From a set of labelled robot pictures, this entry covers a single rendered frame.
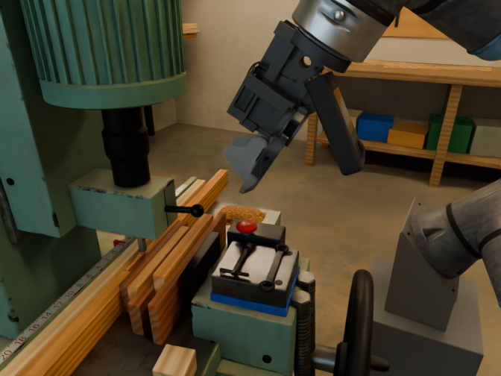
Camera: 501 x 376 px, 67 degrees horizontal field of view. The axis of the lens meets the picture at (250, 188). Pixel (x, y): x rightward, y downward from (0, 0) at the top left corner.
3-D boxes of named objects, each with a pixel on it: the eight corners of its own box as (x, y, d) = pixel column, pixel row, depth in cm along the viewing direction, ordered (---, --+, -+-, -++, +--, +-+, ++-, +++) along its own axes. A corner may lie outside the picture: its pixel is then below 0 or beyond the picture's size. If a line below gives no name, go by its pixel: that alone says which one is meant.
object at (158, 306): (162, 345, 49) (156, 306, 46) (153, 343, 50) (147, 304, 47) (227, 243, 71) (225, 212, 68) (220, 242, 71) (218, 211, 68)
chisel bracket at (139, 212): (157, 250, 54) (150, 198, 50) (76, 234, 58) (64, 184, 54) (180, 224, 60) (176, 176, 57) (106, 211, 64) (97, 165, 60)
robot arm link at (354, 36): (387, 24, 42) (388, 30, 33) (358, 63, 44) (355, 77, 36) (320, -21, 42) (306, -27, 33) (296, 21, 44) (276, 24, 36)
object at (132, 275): (135, 314, 54) (130, 287, 52) (123, 311, 55) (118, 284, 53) (189, 244, 70) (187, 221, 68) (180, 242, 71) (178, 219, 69)
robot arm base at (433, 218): (414, 199, 106) (446, 182, 100) (456, 248, 108) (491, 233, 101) (407, 239, 91) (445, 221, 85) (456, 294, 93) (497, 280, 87)
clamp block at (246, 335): (288, 380, 48) (291, 328, 44) (192, 353, 52) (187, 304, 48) (307, 301, 61) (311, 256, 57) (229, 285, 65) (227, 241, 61)
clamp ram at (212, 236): (239, 329, 51) (238, 277, 47) (189, 317, 53) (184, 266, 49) (257, 286, 59) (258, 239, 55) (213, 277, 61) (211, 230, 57)
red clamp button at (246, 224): (253, 236, 52) (253, 230, 52) (233, 233, 53) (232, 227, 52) (259, 225, 55) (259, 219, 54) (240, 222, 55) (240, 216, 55)
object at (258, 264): (285, 318, 46) (288, 282, 43) (203, 299, 49) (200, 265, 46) (304, 256, 57) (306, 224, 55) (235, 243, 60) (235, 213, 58)
